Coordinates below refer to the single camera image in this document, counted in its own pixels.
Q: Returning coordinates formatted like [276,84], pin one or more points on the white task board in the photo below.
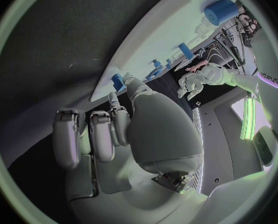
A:
[157,41]

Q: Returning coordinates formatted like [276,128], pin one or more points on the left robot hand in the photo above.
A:
[191,84]

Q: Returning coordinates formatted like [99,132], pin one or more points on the blue block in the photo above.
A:
[117,83]
[153,75]

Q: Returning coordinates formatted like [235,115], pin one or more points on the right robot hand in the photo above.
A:
[162,134]

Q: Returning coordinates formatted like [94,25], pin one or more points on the workshop equipment rack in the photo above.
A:
[234,52]

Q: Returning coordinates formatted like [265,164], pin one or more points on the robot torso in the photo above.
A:
[267,59]

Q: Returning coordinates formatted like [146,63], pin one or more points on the small blue peg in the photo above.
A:
[168,63]
[157,63]

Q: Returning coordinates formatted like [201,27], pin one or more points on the person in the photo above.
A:
[198,65]

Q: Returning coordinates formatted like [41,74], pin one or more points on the long blue peg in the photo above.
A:
[185,50]

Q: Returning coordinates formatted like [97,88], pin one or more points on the large blue cylinder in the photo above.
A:
[222,11]

